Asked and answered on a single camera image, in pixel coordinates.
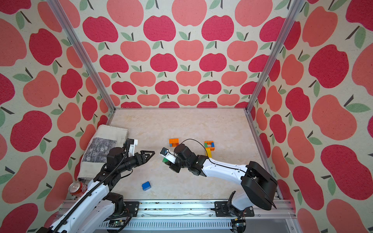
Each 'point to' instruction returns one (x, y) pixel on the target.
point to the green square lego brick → (206, 145)
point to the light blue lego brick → (170, 145)
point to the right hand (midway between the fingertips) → (168, 161)
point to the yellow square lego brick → (209, 151)
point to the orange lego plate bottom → (175, 141)
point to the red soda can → (77, 189)
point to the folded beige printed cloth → (107, 138)
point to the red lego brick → (177, 143)
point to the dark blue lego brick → (212, 144)
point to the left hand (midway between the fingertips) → (152, 157)
